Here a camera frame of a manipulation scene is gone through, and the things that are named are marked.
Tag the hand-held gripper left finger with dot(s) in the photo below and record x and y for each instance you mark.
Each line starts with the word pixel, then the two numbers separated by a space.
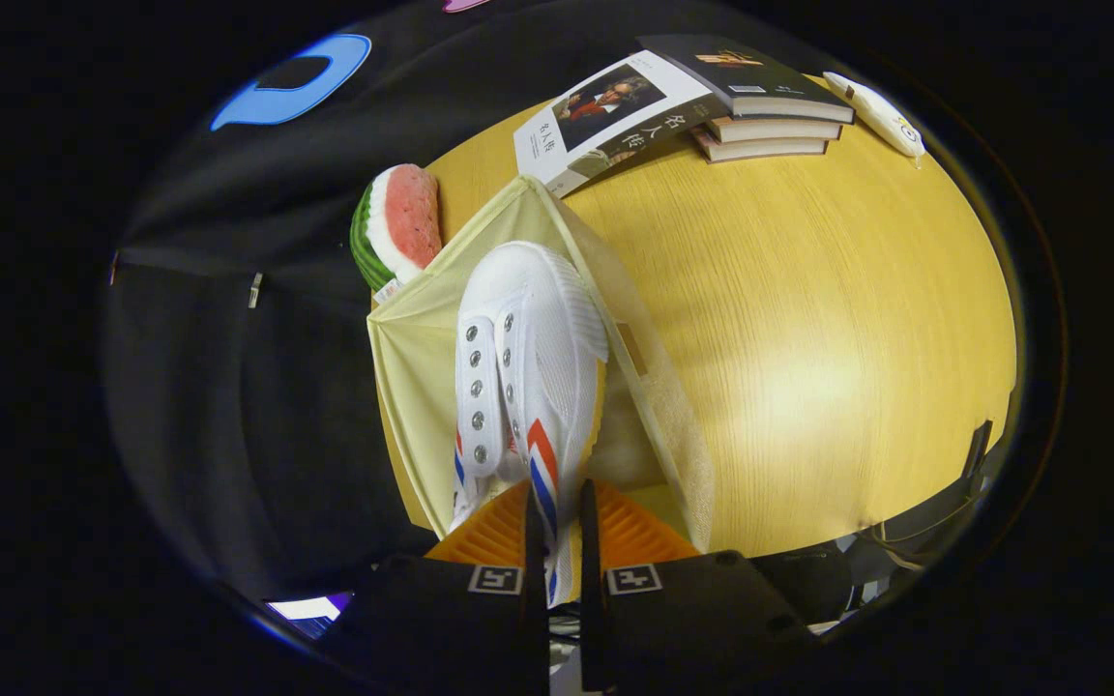
pixel 535 628

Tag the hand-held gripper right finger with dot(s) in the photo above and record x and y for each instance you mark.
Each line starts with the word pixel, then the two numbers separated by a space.
pixel 590 541

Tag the white striped canvas shoe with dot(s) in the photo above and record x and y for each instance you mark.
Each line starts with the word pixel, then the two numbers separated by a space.
pixel 528 300

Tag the beige fabric storage box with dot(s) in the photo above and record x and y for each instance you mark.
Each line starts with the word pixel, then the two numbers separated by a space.
pixel 412 358

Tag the computer monitor screen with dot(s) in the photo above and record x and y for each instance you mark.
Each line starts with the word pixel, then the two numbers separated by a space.
pixel 310 609

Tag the watermelon slice toy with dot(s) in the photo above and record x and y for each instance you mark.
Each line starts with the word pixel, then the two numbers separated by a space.
pixel 412 213

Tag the silver clip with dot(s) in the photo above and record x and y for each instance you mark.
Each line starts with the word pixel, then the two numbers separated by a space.
pixel 255 290

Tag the brown cover book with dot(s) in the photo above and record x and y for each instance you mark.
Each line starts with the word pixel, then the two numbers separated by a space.
pixel 779 130
pixel 760 148

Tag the white portrait cover book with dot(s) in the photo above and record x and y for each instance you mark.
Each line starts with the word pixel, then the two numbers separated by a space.
pixel 678 92

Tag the black cover book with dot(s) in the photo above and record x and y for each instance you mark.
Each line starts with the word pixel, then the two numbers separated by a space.
pixel 770 87

